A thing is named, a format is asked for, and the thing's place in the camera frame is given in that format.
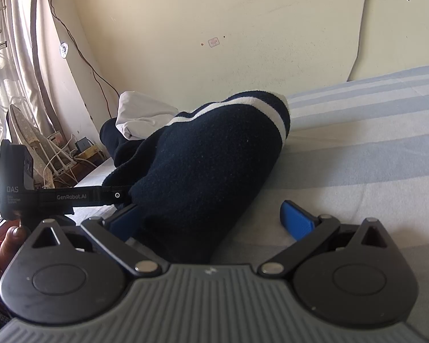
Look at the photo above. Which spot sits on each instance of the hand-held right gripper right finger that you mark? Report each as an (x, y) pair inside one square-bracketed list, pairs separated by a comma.
[(296, 221)]

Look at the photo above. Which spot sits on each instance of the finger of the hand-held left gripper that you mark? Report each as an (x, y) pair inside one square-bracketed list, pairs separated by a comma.
[(117, 195)]

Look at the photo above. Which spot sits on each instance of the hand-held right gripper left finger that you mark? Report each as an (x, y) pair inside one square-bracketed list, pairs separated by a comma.
[(121, 223)]

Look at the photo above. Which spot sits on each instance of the navy white green knit sweater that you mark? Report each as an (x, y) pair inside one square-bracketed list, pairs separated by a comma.
[(207, 171)]

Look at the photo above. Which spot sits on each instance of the person's left hand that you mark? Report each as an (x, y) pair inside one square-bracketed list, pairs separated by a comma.
[(10, 240)]

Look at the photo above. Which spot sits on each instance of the patterned ironing board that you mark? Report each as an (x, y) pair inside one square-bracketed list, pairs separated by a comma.
[(25, 132)]

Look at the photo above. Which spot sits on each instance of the dark navy cloth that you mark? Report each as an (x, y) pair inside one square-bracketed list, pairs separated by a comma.
[(109, 136)]

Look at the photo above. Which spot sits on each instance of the black power adapter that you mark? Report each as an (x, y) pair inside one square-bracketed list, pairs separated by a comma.
[(83, 145)]

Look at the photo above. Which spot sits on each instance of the white cloth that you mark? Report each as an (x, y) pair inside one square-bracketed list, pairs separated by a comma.
[(139, 114)]

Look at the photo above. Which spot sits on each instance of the beige patterned curtain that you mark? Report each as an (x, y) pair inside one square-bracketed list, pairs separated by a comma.
[(21, 50)]

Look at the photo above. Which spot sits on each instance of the round silver wall disc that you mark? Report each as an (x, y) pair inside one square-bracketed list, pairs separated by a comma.
[(63, 49)]

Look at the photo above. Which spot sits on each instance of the pink wall sticker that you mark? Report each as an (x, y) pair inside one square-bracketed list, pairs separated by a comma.
[(213, 41)]

